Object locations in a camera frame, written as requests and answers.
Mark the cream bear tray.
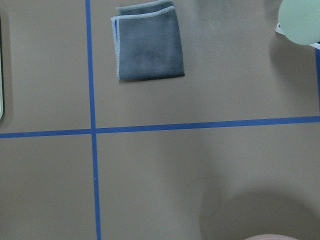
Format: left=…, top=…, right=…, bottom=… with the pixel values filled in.
left=0, top=28, right=5, bottom=119

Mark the green cup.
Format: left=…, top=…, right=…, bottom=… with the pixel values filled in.
left=278, top=0, right=320, bottom=45

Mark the pink bowl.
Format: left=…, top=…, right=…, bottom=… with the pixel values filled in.
left=245, top=234, right=297, bottom=240

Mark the grey folded cloth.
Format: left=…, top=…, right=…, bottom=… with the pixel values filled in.
left=111, top=0, right=185, bottom=81

